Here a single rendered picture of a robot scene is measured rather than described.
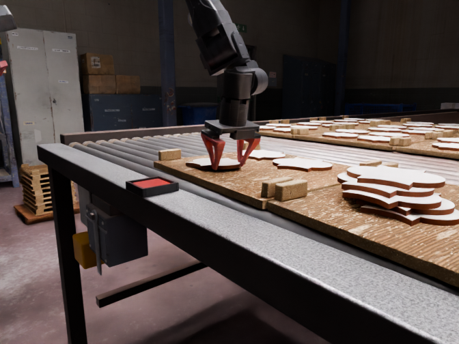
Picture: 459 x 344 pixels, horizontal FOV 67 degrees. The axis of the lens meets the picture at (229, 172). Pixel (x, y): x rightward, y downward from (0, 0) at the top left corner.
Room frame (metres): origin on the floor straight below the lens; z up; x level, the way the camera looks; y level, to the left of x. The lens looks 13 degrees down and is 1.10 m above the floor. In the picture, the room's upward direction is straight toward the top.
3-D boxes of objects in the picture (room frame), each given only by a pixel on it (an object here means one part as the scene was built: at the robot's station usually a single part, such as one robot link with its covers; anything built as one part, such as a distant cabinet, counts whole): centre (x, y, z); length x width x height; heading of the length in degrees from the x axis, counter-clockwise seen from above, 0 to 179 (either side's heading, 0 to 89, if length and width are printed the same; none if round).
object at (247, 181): (0.78, -0.07, 0.93); 0.41 x 0.35 x 0.02; 36
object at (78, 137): (2.62, -0.91, 0.90); 4.04 x 0.06 x 0.10; 130
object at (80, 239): (0.94, 0.40, 0.74); 0.09 x 0.08 x 0.24; 40
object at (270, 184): (0.55, -0.08, 0.95); 0.06 x 0.02 x 0.03; 126
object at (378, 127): (1.60, -0.81, 0.94); 0.41 x 0.35 x 0.04; 39
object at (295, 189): (0.53, -0.10, 0.95); 0.06 x 0.02 x 0.03; 125
